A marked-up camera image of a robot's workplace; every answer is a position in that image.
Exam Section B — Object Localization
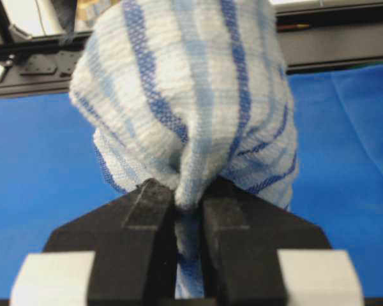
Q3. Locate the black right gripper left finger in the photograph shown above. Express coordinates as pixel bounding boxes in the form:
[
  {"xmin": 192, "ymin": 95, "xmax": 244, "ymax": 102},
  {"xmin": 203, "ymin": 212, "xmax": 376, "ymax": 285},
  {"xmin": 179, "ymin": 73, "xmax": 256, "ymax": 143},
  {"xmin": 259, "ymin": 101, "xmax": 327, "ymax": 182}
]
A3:
[{"xmin": 10, "ymin": 177, "xmax": 177, "ymax": 306}]

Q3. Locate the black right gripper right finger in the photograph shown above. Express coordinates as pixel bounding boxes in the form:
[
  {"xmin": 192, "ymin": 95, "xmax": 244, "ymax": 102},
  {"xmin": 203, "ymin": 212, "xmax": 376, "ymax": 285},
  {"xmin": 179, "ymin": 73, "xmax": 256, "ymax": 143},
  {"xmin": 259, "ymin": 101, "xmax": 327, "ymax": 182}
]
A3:
[{"xmin": 201, "ymin": 177, "xmax": 364, "ymax": 306}]

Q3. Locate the white blue-striped towel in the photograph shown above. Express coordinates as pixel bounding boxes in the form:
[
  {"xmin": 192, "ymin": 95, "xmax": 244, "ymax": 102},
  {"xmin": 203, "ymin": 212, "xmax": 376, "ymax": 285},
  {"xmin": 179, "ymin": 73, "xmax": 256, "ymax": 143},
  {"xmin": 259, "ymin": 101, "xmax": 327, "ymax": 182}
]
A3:
[{"xmin": 70, "ymin": 1, "xmax": 299, "ymax": 298}]

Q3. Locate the blue table cloth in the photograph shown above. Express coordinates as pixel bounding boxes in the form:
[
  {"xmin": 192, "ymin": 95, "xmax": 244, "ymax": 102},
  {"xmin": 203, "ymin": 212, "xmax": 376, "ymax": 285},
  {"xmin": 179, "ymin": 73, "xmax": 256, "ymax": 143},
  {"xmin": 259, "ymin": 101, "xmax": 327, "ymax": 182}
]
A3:
[{"xmin": 0, "ymin": 66, "xmax": 383, "ymax": 298}]

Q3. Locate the black aluminium frame rail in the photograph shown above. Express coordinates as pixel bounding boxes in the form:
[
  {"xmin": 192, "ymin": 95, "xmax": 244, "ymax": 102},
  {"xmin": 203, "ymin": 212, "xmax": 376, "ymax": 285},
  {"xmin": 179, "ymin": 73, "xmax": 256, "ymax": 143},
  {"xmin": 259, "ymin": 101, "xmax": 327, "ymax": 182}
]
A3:
[{"xmin": 0, "ymin": 1, "xmax": 383, "ymax": 97}]

